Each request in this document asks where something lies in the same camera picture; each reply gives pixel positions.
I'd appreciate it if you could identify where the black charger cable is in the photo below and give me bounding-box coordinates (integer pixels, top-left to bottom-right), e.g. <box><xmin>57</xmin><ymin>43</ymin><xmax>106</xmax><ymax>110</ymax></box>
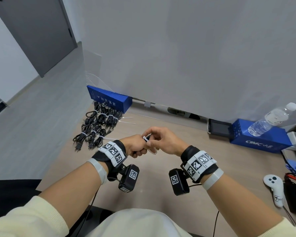
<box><xmin>73</xmin><ymin>124</ymin><xmax>92</xmax><ymax>152</ymax></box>

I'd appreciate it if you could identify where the person's left forearm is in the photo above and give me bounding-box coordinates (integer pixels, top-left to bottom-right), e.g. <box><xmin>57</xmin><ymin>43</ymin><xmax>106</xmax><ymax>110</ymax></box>
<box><xmin>0</xmin><ymin>161</ymin><xmax>108</xmax><ymax>237</ymax></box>

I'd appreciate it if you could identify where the clear plastic water bottle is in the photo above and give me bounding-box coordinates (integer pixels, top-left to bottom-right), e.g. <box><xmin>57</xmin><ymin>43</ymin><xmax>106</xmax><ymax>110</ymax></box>
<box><xmin>247</xmin><ymin>102</ymin><xmax>296</xmax><ymax>137</ymax></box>

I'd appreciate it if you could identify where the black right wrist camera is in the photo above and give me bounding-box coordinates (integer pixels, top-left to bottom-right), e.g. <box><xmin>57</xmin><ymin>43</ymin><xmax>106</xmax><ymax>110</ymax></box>
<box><xmin>168</xmin><ymin>168</ymin><xmax>190</xmax><ymax>197</ymax></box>

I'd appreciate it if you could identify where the blue triangular box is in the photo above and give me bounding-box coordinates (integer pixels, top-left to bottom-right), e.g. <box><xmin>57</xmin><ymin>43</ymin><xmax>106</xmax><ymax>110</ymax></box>
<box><xmin>86</xmin><ymin>85</ymin><xmax>133</xmax><ymax>113</ymax></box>

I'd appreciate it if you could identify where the left wrist marker strap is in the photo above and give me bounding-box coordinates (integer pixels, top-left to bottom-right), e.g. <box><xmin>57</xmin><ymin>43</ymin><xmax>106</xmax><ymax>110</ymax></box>
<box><xmin>91</xmin><ymin>140</ymin><xmax>128</xmax><ymax>182</ymax></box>

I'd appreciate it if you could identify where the black cable with two-pin plug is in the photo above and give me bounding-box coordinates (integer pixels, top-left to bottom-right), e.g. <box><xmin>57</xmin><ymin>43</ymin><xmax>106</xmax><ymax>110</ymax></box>
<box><xmin>85</xmin><ymin>124</ymin><xmax>102</xmax><ymax>150</ymax></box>

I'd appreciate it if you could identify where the black right camera cable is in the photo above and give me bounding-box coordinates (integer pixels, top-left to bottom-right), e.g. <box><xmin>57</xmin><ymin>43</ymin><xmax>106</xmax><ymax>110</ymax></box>
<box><xmin>213</xmin><ymin>210</ymin><xmax>220</xmax><ymax>237</ymax></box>

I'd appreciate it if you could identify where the grey door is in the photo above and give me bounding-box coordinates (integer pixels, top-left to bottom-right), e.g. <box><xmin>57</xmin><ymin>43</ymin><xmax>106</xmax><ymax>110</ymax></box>
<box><xmin>0</xmin><ymin>0</ymin><xmax>78</xmax><ymax>78</ymax></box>

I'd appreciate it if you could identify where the small black screen device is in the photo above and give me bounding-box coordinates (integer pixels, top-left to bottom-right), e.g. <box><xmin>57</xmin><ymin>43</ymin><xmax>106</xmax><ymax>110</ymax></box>
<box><xmin>207</xmin><ymin>118</ymin><xmax>233</xmax><ymax>138</ymax></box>

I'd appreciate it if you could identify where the black left camera cable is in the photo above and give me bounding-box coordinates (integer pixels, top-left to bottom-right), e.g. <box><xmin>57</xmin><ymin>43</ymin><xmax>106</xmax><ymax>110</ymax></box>
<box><xmin>84</xmin><ymin>189</ymin><xmax>99</xmax><ymax>237</ymax></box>

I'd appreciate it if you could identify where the black office chair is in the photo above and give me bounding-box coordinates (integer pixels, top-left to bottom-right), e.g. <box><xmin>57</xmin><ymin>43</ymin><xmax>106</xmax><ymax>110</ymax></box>
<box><xmin>69</xmin><ymin>204</ymin><xmax>116</xmax><ymax>237</ymax></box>

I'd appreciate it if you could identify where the blue rectangular box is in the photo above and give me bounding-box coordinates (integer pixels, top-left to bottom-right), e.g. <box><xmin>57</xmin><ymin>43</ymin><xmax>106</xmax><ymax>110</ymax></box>
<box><xmin>230</xmin><ymin>118</ymin><xmax>293</xmax><ymax>154</ymax></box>

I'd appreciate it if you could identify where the white game controller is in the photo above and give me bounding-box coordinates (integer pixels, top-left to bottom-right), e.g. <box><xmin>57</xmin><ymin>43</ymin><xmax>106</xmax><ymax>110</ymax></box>
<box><xmin>263</xmin><ymin>174</ymin><xmax>284</xmax><ymax>208</ymax></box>

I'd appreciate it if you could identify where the blue plastic item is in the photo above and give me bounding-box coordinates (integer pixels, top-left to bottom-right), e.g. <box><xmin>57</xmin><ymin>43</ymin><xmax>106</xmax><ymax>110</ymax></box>
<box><xmin>285</xmin><ymin>158</ymin><xmax>296</xmax><ymax>173</ymax></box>

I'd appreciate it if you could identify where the thick black power cable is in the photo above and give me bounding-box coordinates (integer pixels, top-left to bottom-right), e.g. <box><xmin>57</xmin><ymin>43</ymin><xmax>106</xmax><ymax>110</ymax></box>
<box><xmin>93</xmin><ymin>102</ymin><xmax>108</xmax><ymax>124</ymax></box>

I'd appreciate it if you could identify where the person's right hand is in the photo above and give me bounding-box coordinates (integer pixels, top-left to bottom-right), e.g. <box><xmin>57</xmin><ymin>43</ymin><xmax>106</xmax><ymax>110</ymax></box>
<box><xmin>141</xmin><ymin>126</ymin><xmax>190</xmax><ymax>157</ymax></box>

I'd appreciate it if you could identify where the light wooden table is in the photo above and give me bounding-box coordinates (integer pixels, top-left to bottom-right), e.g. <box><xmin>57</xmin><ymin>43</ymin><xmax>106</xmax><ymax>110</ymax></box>
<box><xmin>37</xmin><ymin>101</ymin><xmax>296</xmax><ymax>237</ymax></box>

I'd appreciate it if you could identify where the black cable with round plug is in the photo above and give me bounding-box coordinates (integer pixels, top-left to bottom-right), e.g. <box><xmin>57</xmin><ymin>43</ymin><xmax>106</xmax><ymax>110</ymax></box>
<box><xmin>85</xmin><ymin>110</ymin><xmax>99</xmax><ymax>127</ymax></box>

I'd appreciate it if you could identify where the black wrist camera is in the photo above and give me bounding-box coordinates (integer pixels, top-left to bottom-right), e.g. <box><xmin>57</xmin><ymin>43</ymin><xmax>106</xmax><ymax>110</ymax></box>
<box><xmin>118</xmin><ymin>164</ymin><xmax>140</xmax><ymax>193</ymax></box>
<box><xmin>168</xmin><ymin>168</ymin><xmax>190</xmax><ymax>197</ymax></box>

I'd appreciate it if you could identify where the grey right wristband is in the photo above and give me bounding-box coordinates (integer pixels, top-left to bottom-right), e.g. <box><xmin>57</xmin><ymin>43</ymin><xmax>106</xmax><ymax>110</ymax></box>
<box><xmin>202</xmin><ymin>168</ymin><xmax>224</xmax><ymax>191</ymax></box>

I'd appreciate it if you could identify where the black camera cable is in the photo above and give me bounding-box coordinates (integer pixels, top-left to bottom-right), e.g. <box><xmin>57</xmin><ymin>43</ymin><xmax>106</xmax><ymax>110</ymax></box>
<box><xmin>84</xmin><ymin>189</ymin><xmax>99</xmax><ymax>237</ymax></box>
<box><xmin>213</xmin><ymin>210</ymin><xmax>220</xmax><ymax>237</ymax></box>

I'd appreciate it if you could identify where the pile of black cables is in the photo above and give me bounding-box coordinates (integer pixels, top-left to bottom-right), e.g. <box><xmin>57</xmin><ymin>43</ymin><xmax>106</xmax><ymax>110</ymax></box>
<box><xmin>131</xmin><ymin>137</ymin><xmax>151</xmax><ymax>158</ymax></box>

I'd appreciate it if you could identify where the person's cream sweater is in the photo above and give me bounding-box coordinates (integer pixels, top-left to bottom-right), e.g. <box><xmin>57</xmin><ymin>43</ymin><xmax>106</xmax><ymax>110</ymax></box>
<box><xmin>85</xmin><ymin>209</ymin><xmax>190</xmax><ymax>237</ymax></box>

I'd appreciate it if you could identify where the grey wristband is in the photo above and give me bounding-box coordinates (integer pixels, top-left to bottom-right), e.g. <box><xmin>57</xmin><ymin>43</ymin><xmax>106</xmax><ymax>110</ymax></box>
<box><xmin>86</xmin><ymin>158</ymin><xmax>109</xmax><ymax>185</ymax></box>
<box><xmin>202</xmin><ymin>168</ymin><xmax>224</xmax><ymax>191</ymax></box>

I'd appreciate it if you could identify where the black power adapter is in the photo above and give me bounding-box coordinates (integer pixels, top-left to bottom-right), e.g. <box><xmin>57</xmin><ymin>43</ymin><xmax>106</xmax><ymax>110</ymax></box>
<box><xmin>284</xmin><ymin>174</ymin><xmax>296</xmax><ymax>215</ymax></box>

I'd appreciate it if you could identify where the person's right forearm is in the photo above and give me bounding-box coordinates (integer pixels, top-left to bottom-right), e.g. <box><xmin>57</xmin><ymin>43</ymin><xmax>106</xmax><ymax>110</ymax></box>
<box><xmin>206</xmin><ymin>174</ymin><xmax>296</xmax><ymax>237</ymax></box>

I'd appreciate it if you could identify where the person's left hand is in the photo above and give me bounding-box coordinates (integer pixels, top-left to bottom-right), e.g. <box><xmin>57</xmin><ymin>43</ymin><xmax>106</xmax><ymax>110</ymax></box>
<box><xmin>119</xmin><ymin>134</ymin><xmax>148</xmax><ymax>158</ymax></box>

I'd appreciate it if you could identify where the right wrist marker strap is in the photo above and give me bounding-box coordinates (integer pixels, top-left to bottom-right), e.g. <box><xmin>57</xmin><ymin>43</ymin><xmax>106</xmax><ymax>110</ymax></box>
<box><xmin>180</xmin><ymin>145</ymin><xmax>219</xmax><ymax>183</ymax></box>

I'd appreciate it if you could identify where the grey left wristband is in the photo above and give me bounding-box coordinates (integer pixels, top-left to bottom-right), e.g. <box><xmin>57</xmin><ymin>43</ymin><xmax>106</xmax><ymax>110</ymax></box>
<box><xmin>86</xmin><ymin>158</ymin><xmax>109</xmax><ymax>185</ymax></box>

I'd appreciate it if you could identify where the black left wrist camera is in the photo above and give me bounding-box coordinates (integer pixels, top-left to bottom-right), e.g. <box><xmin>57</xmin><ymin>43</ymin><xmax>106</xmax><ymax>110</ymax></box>
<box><xmin>118</xmin><ymin>164</ymin><xmax>140</xmax><ymax>193</ymax></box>

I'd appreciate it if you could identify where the wrist marker strap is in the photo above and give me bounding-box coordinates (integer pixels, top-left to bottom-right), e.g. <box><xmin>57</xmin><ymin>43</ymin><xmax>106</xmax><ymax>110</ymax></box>
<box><xmin>91</xmin><ymin>140</ymin><xmax>128</xmax><ymax>182</ymax></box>
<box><xmin>180</xmin><ymin>145</ymin><xmax>219</xmax><ymax>183</ymax></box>

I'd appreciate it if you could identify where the thin black power cable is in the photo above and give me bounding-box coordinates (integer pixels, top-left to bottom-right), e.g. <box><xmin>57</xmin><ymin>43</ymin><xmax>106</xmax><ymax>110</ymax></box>
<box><xmin>112</xmin><ymin>110</ymin><xmax>124</xmax><ymax>129</ymax></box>

